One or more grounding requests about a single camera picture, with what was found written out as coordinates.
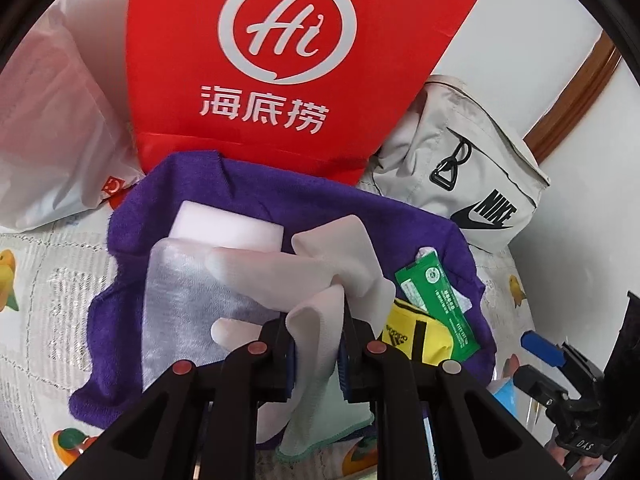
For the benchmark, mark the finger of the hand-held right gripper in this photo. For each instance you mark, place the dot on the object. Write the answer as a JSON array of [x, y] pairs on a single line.
[[542, 347], [535, 385]]

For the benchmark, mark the yellow and black pouch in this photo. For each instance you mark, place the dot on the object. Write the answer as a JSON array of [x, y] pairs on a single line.
[[400, 320]]

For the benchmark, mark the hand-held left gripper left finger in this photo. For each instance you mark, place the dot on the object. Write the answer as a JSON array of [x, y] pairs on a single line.
[[291, 380]]

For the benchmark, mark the purple fabric storage basket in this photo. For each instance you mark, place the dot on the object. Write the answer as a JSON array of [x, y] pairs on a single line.
[[300, 195]]

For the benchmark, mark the grey waist bag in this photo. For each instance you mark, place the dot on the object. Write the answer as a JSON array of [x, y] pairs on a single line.
[[500, 170]]

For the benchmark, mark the wooden door frame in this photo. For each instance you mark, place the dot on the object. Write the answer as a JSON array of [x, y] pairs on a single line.
[[575, 110]]

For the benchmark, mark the clear mesh pouch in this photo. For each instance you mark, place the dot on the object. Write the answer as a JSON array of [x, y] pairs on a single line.
[[175, 310]]

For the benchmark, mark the white knit glove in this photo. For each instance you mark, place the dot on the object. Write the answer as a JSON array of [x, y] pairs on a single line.
[[350, 250], [315, 340]]

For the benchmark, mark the blue tissue pack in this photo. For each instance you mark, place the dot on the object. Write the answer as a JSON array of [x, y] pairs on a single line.
[[507, 397]]

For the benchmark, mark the person's right hand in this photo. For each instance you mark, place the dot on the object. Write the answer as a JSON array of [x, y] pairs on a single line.
[[585, 474]]

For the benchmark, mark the white sponge block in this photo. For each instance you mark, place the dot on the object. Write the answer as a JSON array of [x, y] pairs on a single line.
[[225, 222]]

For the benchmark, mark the white plastic shopping bag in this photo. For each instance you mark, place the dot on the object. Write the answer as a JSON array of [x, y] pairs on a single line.
[[50, 110]]

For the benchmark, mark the green sachet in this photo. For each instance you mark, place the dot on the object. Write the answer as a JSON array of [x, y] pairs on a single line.
[[435, 295]]

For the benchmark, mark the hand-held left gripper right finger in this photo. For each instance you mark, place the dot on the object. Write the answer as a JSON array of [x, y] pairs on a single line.
[[343, 375]]

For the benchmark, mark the red paper bag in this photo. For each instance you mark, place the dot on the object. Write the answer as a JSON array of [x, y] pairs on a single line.
[[375, 85]]

